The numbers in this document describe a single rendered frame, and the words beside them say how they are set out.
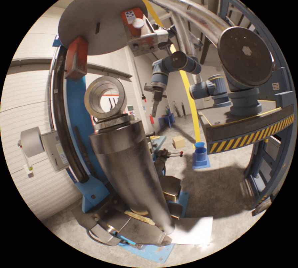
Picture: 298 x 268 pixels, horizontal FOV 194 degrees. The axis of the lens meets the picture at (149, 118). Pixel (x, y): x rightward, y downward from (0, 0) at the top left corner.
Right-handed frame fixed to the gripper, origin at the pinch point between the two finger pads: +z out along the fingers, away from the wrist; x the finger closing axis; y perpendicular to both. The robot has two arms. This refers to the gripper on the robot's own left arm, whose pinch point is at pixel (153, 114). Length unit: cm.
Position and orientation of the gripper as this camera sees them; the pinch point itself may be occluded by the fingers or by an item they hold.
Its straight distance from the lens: 55.6
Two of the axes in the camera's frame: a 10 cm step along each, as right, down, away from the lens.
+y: 9.8, 1.8, 0.6
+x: -0.5, -0.7, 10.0
